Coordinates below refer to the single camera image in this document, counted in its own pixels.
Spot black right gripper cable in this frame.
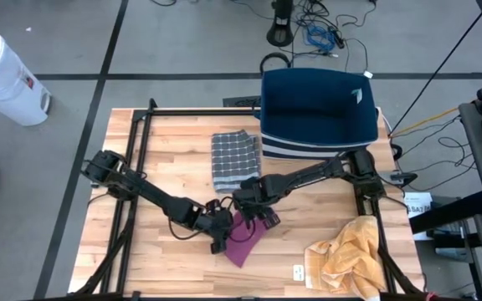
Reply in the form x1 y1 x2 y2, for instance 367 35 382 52
228 208 259 244

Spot white trash bin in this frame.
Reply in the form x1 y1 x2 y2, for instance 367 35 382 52
0 27 53 127

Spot blue cable coil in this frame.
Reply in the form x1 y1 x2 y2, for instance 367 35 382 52
305 24 337 54

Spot white printed paper box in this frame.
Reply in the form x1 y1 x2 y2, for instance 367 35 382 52
403 191 433 242

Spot long black slanted cable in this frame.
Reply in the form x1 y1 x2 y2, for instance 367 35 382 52
389 0 482 137

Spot black cable bundle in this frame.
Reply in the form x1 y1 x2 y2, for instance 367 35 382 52
293 0 378 72

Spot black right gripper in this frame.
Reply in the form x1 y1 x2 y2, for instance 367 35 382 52
232 175 286 229

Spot black desk crossbar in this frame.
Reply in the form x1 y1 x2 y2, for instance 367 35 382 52
409 191 482 235

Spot orange checked towel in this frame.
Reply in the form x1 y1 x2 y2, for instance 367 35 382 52
304 215 387 301

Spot yellow cable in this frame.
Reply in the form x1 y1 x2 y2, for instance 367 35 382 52
395 85 482 135

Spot black pole stand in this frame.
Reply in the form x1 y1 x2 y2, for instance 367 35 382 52
265 0 295 48

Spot black floor plate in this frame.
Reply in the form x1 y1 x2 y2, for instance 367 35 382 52
223 95 264 109

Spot grey checked towel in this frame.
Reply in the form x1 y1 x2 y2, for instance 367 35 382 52
210 129 263 194

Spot black cable loop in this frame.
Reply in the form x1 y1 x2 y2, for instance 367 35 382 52
259 52 292 76

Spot magenta towel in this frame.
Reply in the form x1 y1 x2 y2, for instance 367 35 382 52
223 211 269 269

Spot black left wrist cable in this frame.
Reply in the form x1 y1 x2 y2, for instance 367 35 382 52
167 217 204 242

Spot black table frame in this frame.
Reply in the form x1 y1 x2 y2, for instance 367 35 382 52
69 98 430 301

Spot navy white striped basket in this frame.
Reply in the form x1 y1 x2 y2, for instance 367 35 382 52
259 68 380 161

